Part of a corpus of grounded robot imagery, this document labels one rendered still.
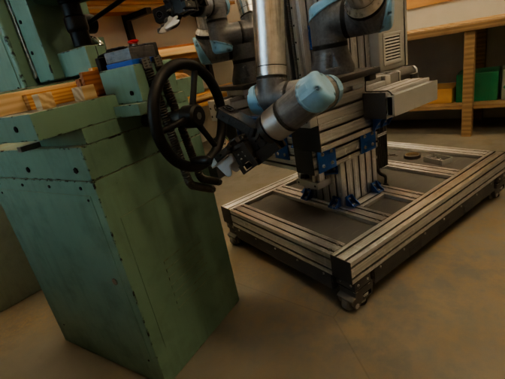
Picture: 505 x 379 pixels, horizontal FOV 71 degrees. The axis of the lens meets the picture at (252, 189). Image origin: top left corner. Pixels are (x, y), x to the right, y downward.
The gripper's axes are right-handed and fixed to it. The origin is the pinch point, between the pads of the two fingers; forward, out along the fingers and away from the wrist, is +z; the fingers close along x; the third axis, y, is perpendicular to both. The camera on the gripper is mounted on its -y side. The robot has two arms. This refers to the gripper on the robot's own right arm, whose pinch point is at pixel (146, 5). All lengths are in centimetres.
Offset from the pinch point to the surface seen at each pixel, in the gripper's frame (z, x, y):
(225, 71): -325, 5, -206
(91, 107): 27.6, 23.4, -2.4
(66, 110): 34.0, 22.6, -2.4
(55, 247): 34, 60, -38
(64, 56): 15.7, 6.6, -22.5
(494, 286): -48, 120, 76
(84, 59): 15.7, 9.8, -14.2
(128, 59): 18.4, 14.7, 5.7
